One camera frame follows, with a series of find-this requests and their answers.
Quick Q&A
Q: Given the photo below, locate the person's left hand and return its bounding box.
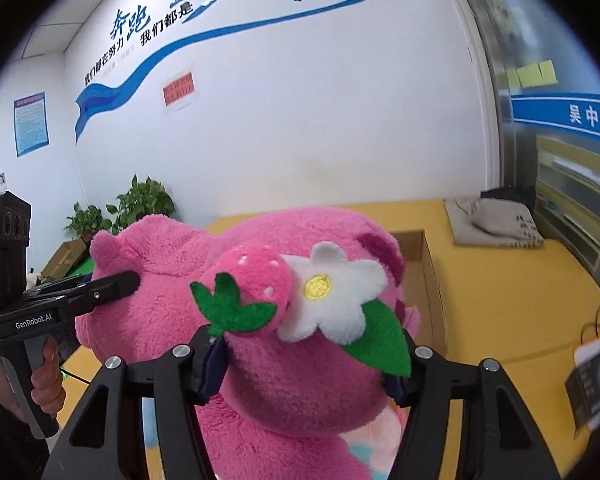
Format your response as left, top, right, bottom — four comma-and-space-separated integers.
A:
30, 335, 67, 418

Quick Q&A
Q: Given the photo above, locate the small potted plant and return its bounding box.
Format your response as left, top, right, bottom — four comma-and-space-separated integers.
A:
64, 202, 103, 246

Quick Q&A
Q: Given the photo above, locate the black and white product box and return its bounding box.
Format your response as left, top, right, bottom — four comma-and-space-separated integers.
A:
565, 332, 600, 431

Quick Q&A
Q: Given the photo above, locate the red wall notice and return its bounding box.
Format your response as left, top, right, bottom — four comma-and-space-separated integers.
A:
161, 71, 200, 111

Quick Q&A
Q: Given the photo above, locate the blue wall poster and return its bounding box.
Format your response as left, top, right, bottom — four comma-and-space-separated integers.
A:
14, 92, 48, 158

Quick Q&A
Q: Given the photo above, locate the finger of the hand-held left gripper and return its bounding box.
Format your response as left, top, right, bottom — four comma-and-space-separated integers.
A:
27, 274, 95, 295
62, 270, 141, 318

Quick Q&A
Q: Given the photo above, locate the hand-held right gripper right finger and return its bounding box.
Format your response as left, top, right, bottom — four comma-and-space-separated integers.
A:
382, 342, 556, 480

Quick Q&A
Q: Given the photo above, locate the cardboard box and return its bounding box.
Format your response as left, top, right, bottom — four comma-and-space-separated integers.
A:
41, 237, 88, 281
390, 230, 448, 361

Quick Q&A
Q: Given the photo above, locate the yellow desktop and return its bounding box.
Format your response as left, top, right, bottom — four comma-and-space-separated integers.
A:
55, 199, 600, 480

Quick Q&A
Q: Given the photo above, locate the black cloth item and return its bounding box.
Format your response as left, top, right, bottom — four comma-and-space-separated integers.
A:
480, 186, 531, 202

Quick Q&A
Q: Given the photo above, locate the blue sign band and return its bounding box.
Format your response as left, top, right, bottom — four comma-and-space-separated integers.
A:
510, 92, 600, 148

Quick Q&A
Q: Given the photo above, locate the yellow shelf unit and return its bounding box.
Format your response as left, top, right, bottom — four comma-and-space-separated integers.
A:
534, 134, 600, 273

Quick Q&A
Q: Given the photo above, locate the pink plush toy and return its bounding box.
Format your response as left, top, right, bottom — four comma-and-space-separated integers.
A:
75, 206, 416, 480

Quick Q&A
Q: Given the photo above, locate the flat cardboard box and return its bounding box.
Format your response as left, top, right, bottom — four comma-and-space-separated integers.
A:
41, 237, 88, 281

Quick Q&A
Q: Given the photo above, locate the grey cloth bag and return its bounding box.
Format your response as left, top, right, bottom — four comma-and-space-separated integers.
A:
444, 196, 546, 248

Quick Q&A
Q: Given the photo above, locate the glass door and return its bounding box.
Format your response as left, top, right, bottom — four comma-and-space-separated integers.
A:
450, 0, 600, 281

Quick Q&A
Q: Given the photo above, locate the large potted plant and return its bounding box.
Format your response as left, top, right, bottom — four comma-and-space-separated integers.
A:
105, 175, 177, 236

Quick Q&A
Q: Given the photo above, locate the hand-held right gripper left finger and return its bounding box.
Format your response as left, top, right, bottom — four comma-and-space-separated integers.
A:
40, 327, 231, 480

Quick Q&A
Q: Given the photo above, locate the blue wall decal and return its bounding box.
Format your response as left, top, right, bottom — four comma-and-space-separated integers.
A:
75, 0, 388, 146

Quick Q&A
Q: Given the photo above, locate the white pastel plush toy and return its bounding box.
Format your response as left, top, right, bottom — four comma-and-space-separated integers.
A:
340, 402, 411, 480

